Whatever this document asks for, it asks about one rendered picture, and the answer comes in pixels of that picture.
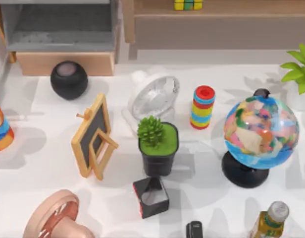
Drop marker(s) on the wooden open shelf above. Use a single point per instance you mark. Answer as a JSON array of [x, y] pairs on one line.
[[217, 29]]

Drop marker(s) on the black stapler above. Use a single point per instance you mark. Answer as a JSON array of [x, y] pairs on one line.
[[194, 229]]

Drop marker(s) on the black round speaker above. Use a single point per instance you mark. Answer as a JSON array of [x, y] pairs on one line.
[[68, 79]]

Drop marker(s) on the yellow bottle with grey cap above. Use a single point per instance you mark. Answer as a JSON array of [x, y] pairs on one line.
[[269, 220]]

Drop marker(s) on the white desk fan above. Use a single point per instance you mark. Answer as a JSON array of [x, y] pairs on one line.
[[155, 98]]

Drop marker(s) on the colourful globe on black base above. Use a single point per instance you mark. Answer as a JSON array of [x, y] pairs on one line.
[[260, 131]]

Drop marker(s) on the multicoloured puzzle cube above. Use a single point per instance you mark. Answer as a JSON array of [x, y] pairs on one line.
[[188, 4]]

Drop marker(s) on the green plant in white pot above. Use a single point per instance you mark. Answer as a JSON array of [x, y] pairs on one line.
[[299, 74]]

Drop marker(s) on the pale wooden drawer front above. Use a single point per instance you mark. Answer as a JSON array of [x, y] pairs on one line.
[[63, 63]]

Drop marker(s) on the stack of coloured rings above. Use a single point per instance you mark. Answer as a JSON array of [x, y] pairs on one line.
[[202, 107]]

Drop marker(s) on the wooden framed blackboard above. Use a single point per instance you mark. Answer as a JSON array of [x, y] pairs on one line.
[[94, 136]]

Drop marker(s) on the black open box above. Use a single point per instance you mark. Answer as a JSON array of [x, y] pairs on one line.
[[150, 197]]

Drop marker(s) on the green plant in black pot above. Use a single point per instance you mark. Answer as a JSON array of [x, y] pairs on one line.
[[157, 146]]

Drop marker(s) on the pink desk fan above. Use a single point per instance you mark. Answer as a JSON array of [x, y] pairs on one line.
[[58, 215]]

